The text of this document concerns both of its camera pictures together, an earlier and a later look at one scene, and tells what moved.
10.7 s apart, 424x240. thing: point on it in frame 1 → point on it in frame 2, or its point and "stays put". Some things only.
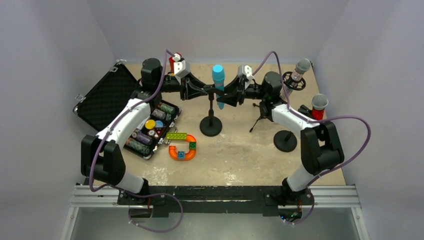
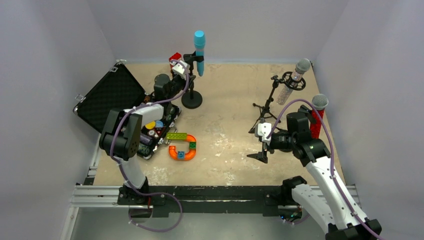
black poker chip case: x=106 y=97 stays put
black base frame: x=145 y=201 stays put
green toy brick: x=176 y=136 stays put
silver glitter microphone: x=302 y=65 stays put
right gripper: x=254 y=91 → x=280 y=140
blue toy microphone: x=218 y=75 → x=200 y=43
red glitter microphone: x=319 y=102 stays put
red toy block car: x=175 y=58 stays put
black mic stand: x=211 y=126 → x=193 y=99
